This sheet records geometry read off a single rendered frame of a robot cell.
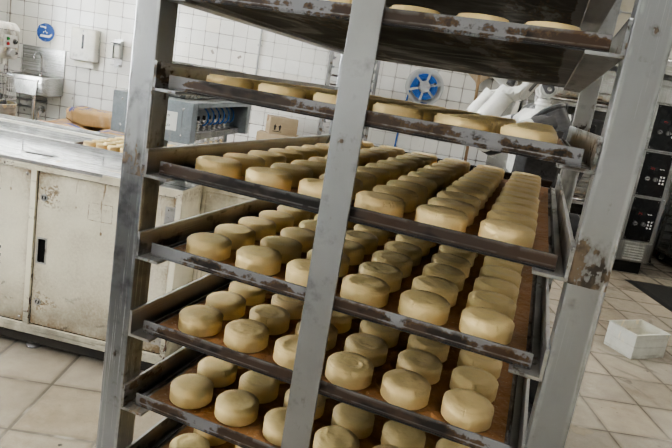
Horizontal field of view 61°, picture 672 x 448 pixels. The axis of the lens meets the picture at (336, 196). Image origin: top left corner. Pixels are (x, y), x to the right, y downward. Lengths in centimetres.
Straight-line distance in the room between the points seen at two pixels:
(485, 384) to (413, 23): 37
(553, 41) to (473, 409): 34
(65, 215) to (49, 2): 477
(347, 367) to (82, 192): 203
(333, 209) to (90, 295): 216
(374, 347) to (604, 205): 31
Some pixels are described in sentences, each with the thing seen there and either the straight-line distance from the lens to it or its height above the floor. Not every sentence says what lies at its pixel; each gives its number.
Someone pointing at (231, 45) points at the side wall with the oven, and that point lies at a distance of 650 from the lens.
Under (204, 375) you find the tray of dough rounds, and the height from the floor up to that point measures 97.
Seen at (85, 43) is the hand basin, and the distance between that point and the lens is 685.
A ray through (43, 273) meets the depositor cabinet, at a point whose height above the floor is 37.
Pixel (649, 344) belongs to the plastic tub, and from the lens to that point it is 411.
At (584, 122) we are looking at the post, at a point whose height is 135.
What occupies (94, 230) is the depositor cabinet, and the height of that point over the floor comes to 60.
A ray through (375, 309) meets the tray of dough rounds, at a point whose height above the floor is 114.
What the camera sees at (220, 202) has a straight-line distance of 247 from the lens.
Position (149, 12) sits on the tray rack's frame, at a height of 138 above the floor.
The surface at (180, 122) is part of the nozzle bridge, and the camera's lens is 229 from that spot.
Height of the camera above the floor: 134
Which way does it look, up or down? 11 degrees down
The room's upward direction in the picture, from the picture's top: 9 degrees clockwise
